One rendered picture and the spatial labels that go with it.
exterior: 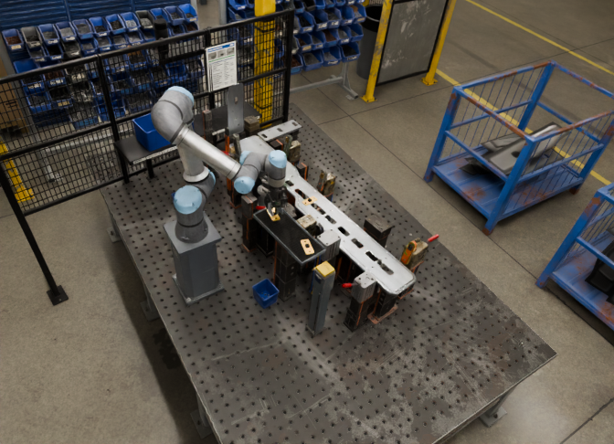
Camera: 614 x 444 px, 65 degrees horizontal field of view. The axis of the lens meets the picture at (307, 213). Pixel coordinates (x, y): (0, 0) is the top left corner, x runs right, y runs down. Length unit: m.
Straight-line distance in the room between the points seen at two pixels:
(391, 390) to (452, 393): 0.28
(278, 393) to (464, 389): 0.86
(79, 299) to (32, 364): 0.49
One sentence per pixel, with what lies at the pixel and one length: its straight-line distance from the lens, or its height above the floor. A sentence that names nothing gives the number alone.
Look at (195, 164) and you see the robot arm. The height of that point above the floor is 1.41.
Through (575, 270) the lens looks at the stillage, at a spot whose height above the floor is 0.16.
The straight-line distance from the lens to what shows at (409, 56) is 5.67.
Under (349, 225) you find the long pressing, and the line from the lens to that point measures 2.50.
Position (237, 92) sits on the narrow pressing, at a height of 1.28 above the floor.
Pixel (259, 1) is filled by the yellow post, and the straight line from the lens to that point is 3.24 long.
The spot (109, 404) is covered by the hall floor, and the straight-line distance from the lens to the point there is 3.14.
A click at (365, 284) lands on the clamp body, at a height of 1.06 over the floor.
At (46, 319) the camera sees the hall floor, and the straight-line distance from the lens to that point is 3.57.
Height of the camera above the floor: 2.76
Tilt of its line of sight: 44 degrees down
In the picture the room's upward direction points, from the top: 6 degrees clockwise
